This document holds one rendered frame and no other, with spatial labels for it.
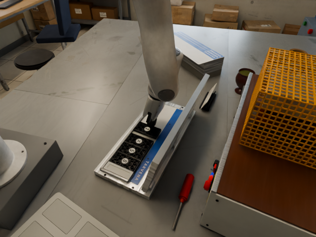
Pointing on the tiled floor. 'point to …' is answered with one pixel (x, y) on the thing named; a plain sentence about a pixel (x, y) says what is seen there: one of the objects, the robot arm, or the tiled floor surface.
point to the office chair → (63, 31)
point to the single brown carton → (260, 26)
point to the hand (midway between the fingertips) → (152, 121)
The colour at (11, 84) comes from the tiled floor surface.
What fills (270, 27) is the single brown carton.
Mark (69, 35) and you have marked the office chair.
